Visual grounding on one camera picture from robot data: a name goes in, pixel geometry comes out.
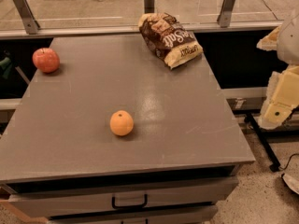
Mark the red apple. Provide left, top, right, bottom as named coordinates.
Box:
left=32, top=48, right=60, bottom=73

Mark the black stand leg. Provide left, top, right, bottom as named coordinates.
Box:
left=244, top=113, right=280, bottom=173

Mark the grey drawer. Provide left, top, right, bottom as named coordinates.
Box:
left=8, top=176, right=238, bottom=217
left=47, top=205, right=218, bottom=224

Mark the left metal bracket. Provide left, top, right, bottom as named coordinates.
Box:
left=13, top=0, right=40, bottom=35

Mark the grey lower drawer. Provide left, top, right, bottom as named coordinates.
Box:
left=47, top=205, right=218, bottom=224

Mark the right metal bracket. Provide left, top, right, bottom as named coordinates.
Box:
left=217, top=0, right=235, bottom=28

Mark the grey top drawer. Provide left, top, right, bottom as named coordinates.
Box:
left=8, top=176, right=238, bottom=217

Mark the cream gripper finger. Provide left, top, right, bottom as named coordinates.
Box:
left=258, top=65, right=299, bottom=130
left=256, top=26, right=281, bottom=51

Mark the black drawer handle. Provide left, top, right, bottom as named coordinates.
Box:
left=111, top=194, right=148, bottom=210

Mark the black cable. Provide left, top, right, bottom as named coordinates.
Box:
left=278, top=152, right=299, bottom=171

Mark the orange fruit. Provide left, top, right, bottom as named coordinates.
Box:
left=109, top=110, right=134, bottom=136

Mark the brown chip bag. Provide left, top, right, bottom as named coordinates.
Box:
left=138, top=13, right=203, bottom=69

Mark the middle metal bracket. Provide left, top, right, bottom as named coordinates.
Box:
left=144, top=0, right=155, bottom=13

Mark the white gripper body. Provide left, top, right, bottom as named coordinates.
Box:
left=277, top=12, right=299, bottom=65

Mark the metal bracket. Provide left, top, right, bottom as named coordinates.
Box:
left=13, top=0, right=40, bottom=35
left=217, top=0, right=235, bottom=28
left=144, top=0, right=155, bottom=13

